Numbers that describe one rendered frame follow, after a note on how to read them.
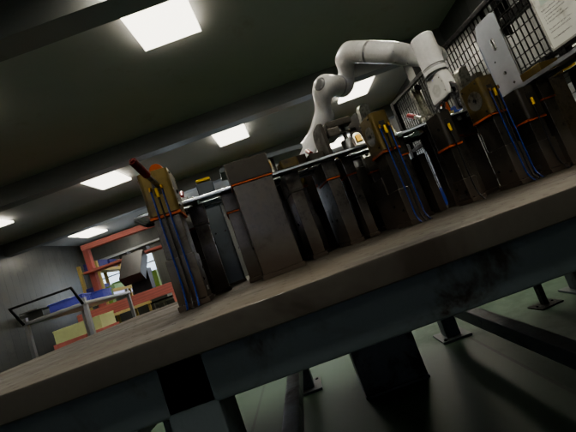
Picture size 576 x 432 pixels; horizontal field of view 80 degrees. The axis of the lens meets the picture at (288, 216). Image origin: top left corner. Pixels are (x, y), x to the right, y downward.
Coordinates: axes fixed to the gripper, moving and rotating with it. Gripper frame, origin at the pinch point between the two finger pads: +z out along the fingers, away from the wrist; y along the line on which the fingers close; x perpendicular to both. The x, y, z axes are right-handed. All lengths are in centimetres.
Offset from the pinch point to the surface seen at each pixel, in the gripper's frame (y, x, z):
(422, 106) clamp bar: -14.9, -0.2, -9.7
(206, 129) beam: -408, -77, -195
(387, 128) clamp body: 22.1, -39.8, 4.4
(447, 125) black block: 20.6, -20.4, 8.8
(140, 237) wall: -1045, -371, -183
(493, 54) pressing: -0.1, 26.5, -16.9
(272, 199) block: 21, -78, 13
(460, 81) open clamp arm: 17.7, -7.4, -4.3
